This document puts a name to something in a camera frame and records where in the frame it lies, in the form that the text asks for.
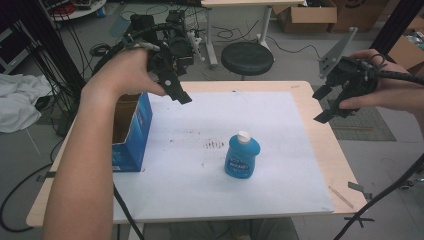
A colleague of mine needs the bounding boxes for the blue bottle with white cap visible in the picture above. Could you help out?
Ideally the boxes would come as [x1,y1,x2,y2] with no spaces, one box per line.
[223,130,262,180]

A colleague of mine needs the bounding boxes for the thin wooden stick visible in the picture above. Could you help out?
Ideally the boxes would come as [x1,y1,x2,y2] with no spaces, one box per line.
[327,185,355,210]

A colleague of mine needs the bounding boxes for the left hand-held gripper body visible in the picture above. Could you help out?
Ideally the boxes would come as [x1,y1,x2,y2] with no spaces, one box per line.
[129,9,205,78]

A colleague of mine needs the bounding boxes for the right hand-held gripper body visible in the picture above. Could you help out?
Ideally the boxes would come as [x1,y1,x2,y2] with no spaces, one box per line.
[318,26,384,103]

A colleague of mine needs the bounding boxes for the black round stool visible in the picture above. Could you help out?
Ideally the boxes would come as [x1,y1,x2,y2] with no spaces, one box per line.
[220,41,275,81]

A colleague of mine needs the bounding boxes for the person's left hand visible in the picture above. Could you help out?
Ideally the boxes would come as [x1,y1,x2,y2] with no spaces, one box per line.
[81,48,168,101]

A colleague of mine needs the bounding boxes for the blue cardboard box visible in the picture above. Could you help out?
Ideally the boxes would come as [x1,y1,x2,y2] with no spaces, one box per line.
[111,92,154,173]

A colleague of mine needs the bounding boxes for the grey floor mat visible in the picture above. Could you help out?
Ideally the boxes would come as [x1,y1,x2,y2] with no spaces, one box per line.
[311,84,398,142]

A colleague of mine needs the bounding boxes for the black metal frame with cables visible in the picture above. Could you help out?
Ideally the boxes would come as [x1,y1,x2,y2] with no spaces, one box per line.
[0,0,87,101]

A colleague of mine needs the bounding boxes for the closed brown cardboard box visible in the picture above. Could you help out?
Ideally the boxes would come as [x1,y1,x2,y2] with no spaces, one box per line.
[328,0,392,34]

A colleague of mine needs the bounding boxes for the hand-held gripper cable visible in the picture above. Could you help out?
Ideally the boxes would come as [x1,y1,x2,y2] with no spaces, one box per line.
[332,69,424,240]
[112,183,146,240]

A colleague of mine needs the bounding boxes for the left hand-held gripper cable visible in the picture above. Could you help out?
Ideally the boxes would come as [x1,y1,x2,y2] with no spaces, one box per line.
[112,183,146,240]

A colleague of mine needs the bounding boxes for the round white table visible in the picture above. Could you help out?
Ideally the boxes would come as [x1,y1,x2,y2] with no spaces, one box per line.
[46,0,108,22]

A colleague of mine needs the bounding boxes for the right hand-held gripper cable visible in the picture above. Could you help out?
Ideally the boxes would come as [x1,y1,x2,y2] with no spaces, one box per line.
[332,69,424,240]

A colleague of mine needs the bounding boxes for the white paper sheet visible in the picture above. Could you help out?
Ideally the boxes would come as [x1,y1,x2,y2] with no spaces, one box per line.
[112,90,335,225]

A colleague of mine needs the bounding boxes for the white-legged wooden table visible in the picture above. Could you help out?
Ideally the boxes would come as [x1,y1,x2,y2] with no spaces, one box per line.
[200,0,307,67]

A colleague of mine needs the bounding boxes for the white cloth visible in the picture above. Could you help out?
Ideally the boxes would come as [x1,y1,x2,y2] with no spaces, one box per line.
[0,72,53,134]

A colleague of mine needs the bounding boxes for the person's right hand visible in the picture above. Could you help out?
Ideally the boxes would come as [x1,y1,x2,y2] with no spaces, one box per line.
[338,48,424,115]

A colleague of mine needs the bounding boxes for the open brown cardboard box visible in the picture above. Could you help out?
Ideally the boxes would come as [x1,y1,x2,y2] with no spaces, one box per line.
[272,0,338,34]

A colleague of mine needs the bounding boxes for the black metal stand post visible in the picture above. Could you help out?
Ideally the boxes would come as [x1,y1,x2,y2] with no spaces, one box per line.
[369,0,424,57]

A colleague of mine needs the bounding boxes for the brown cardboard box with contents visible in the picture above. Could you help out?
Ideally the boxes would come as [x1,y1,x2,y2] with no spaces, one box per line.
[387,15,424,76]

